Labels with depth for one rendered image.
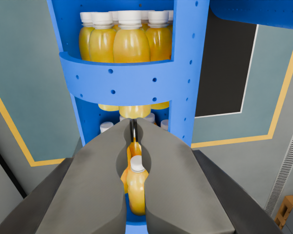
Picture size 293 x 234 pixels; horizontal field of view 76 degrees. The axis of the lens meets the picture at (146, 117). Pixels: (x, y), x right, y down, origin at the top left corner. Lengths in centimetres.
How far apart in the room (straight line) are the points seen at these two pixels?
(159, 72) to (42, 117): 169
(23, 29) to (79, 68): 138
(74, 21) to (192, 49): 27
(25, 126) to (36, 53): 71
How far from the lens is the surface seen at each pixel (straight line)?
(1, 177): 232
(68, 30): 46
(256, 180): 282
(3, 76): 187
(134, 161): 49
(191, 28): 31
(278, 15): 88
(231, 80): 163
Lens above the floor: 150
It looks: 59 degrees down
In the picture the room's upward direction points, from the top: 172 degrees clockwise
